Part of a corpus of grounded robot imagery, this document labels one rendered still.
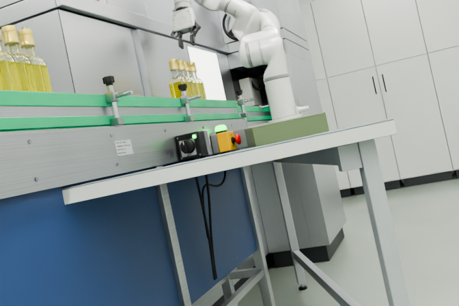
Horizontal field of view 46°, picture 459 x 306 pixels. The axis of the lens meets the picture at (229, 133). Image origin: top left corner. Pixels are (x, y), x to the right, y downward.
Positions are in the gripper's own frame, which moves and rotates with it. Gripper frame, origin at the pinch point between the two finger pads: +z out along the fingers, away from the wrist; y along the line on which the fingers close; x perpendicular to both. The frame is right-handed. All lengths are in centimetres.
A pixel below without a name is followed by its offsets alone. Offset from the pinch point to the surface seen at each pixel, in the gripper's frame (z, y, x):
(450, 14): -133, 131, 349
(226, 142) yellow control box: 54, 21, -21
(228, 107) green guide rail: 31.3, 13.3, 6.3
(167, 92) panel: 19.7, -12.3, 1.4
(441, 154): -2, 94, 384
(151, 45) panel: 1.6, -12.3, -9.4
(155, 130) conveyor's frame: 57, 15, -62
